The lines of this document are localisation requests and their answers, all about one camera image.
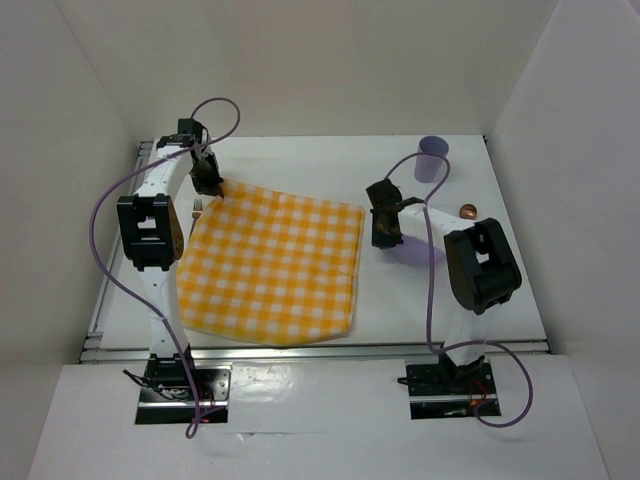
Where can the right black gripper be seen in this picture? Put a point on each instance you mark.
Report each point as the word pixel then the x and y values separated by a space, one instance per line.
pixel 377 239

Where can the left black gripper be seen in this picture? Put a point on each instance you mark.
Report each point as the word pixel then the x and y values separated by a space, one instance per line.
pixel 211 185

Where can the copper fork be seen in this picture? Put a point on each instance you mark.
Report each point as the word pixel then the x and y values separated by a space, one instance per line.
pixel 197 210

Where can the lilac plastic plate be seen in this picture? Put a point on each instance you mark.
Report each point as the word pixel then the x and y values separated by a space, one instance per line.
pixel 412 251

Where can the lilac plastic cup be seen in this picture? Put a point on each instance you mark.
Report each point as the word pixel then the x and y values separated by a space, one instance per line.
pixel 428 163

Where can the yellow checkered cloth napkin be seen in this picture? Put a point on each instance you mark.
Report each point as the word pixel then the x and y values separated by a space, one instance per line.
pixel 271 268

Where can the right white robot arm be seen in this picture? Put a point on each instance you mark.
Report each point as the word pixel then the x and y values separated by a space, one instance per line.
pixel 481 267

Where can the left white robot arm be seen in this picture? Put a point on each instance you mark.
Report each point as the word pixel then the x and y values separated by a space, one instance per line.
pixel 153 241

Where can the copper spoon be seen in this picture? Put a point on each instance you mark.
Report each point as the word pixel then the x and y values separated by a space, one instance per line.
pixel 468 211

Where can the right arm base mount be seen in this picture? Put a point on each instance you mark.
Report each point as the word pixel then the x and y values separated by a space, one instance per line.
pixel 432 397

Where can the aluminium table frame rail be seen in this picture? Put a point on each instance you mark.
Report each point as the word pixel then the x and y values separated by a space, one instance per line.
pixel 389 313

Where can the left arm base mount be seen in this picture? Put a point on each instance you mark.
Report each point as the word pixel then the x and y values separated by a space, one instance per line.
pixel 174 404

